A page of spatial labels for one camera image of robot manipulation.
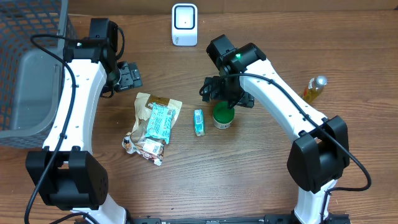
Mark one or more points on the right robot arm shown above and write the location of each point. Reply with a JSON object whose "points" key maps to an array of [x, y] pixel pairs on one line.
{"points": [[317, 158]]}

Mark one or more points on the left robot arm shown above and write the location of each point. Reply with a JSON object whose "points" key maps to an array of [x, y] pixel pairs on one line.
{"points": [[65, 173]]}

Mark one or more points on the white barcode scanner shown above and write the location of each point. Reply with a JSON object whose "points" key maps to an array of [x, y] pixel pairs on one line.
{"points": [[185, 24]]}

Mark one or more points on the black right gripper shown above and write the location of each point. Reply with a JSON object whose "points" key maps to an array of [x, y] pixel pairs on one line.
{"points": [[212, 88]]}

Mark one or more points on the brown snack wrapper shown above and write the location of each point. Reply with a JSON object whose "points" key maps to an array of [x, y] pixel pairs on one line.
{"points": [[135, 141]]}

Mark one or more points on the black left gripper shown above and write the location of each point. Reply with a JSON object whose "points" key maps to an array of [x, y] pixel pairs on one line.
{"points": [[132, 76]]}

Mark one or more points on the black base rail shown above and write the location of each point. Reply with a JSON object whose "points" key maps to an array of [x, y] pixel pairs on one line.
{"points": [[217, 221]]}

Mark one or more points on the teal snack packet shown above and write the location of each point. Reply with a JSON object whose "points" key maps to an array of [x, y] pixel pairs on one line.
{"points": [[160, 122]]}

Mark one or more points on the yellow dish soap bottle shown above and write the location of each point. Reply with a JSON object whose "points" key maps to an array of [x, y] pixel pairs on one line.
{"points": [[314, 88]]}

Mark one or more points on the grey plastic mesh basket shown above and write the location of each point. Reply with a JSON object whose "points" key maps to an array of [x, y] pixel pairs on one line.
{"points": [[31, 79]]}

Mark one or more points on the teal tissue pack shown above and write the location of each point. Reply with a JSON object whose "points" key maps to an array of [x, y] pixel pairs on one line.
{"points": [[199, 122]]}

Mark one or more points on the green lid jar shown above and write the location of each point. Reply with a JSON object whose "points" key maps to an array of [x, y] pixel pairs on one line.
{"points": [[222, 115]]}

